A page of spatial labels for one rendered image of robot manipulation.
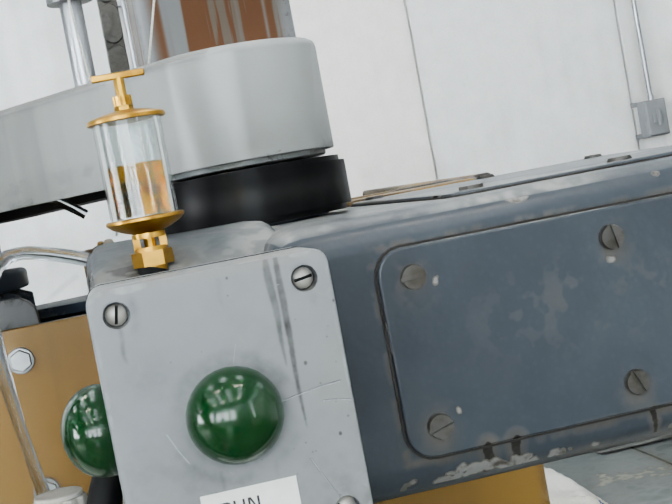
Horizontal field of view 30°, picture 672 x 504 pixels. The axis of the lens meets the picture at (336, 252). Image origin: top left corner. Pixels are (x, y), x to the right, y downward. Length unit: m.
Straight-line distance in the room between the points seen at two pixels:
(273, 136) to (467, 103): 5.32
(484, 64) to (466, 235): 5.46
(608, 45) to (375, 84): 1.14
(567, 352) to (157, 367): 0.16
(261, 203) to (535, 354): 0.15
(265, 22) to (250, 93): 0.39
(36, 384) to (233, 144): 0.31
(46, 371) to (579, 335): 0.43
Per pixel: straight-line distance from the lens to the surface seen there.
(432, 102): 5.82
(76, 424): 0.40
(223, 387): 0.37
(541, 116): 5.97
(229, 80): 0.55
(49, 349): 0.81
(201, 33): 0.94
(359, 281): 0.44
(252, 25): 0.94
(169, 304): 0.38
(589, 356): 0.47
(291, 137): 0.56
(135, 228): 0.45
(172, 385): 0.38
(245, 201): 0.55
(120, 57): 0.99
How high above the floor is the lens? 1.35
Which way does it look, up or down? 3 degrees down
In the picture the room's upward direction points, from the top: 11 degrees counter-clockwise
